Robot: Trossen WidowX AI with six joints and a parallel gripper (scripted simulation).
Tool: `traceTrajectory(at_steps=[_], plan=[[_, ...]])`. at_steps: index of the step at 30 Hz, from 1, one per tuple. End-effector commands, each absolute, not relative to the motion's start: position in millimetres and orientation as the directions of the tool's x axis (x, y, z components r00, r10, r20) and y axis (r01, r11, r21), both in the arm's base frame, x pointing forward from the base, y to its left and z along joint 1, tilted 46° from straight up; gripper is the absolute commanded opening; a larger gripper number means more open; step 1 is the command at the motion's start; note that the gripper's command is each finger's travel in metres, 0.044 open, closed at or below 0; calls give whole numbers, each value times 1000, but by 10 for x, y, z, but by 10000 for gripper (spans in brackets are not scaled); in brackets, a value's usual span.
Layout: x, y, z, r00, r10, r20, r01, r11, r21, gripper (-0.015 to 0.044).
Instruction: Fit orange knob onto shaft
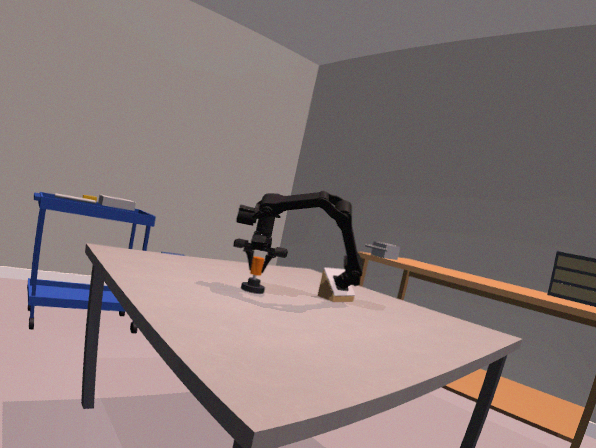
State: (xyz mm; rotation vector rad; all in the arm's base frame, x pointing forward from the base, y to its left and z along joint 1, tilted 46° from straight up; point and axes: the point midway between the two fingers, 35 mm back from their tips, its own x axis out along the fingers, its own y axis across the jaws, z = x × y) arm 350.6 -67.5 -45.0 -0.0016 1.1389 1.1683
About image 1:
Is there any orange ribbed knob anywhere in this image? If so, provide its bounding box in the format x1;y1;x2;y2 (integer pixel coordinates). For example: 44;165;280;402
250;257;264;275

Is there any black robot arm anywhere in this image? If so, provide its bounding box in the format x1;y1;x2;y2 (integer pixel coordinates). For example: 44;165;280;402
237;191;363;291

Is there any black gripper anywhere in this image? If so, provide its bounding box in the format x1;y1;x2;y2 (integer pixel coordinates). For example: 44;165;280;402
233;227;288;273

